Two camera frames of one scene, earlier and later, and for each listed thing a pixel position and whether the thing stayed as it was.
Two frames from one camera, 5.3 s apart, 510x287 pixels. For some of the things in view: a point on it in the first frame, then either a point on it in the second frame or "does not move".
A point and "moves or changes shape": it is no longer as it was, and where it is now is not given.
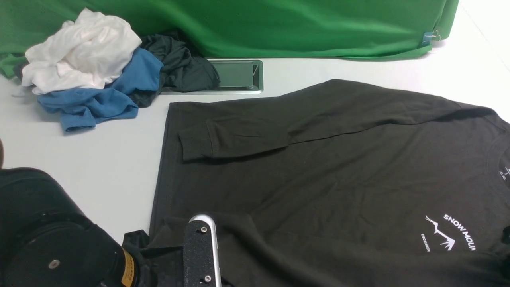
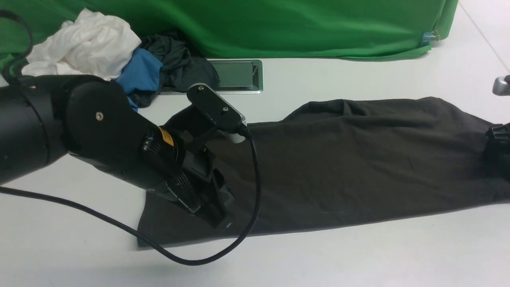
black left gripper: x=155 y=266 -> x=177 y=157
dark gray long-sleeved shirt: x=339 y=183 moves or changes shape
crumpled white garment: x=89 y=52 does not move
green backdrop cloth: x=338 y=30 does not move
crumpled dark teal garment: x=184 y=70 does not move
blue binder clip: x=430 y=36 does not move
